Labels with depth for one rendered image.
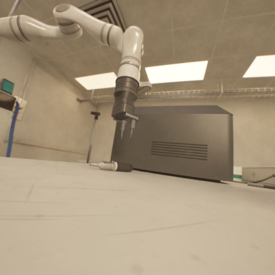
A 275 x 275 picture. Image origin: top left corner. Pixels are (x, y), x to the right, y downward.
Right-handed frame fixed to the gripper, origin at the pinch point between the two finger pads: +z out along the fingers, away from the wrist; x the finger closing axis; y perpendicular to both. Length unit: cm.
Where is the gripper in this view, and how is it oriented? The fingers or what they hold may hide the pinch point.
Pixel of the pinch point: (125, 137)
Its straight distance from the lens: 40.0
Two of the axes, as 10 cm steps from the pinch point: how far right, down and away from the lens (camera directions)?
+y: -7.9, -2.2, -5.8
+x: 6.0, -0.6, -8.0
